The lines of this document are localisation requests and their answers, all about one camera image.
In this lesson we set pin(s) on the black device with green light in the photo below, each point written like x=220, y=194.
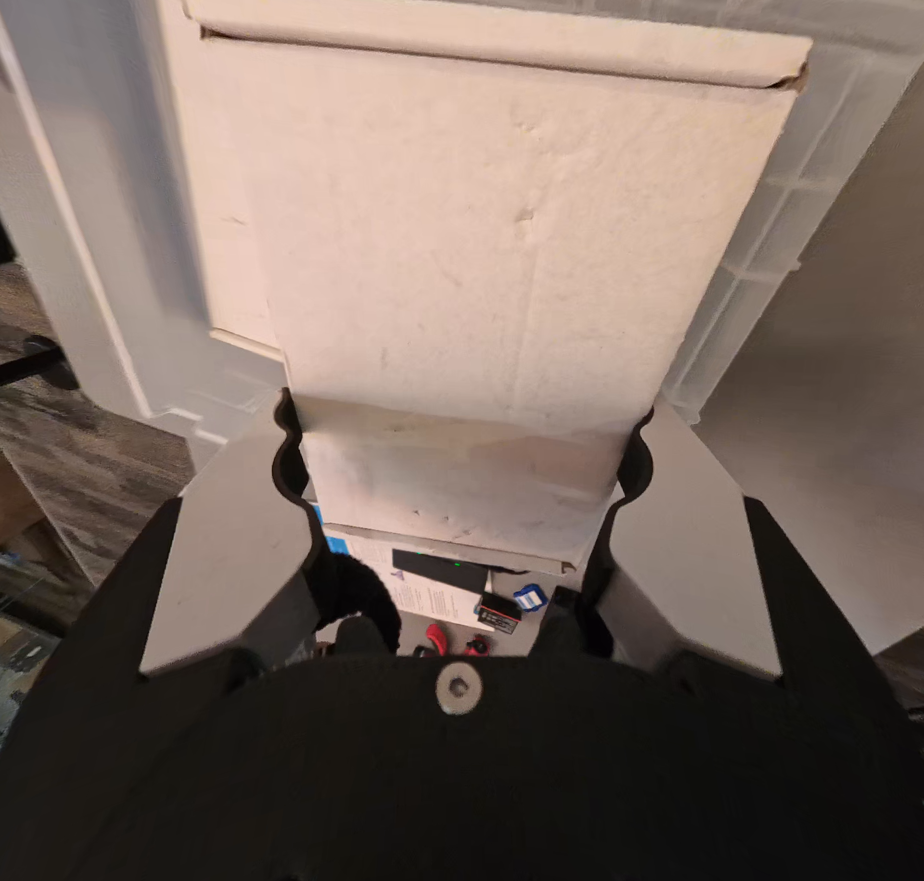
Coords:
x=433, y=570

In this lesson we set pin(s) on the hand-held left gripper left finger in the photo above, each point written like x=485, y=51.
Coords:
x=231, y=556

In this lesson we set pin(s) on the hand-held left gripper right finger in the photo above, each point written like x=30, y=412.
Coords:
x=686, y=563

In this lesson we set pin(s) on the clear plastic bin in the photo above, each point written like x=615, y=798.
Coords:
x=94, y=210

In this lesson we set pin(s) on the small black red-label item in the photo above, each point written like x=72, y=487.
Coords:
x=498, y=614

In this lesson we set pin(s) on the blue and white clip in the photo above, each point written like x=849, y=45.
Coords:
x=528, y=598

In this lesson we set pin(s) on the white cardboard box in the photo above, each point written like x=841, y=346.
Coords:
x=469, y=246

